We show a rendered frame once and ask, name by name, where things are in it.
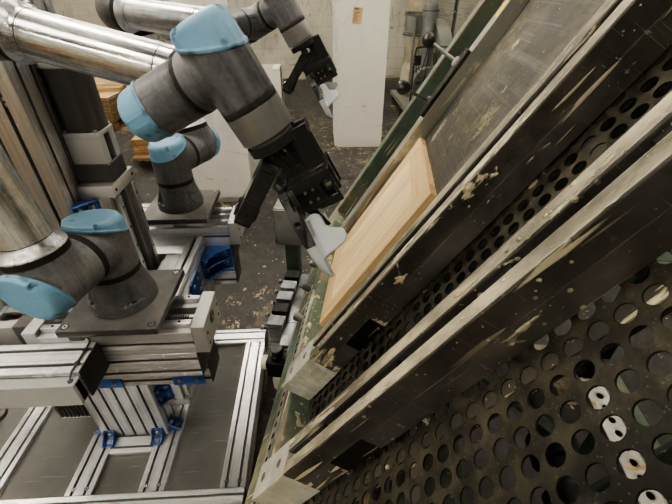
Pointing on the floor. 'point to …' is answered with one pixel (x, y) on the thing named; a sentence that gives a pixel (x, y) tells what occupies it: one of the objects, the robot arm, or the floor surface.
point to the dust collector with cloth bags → (418, 61)
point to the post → (293, 258)
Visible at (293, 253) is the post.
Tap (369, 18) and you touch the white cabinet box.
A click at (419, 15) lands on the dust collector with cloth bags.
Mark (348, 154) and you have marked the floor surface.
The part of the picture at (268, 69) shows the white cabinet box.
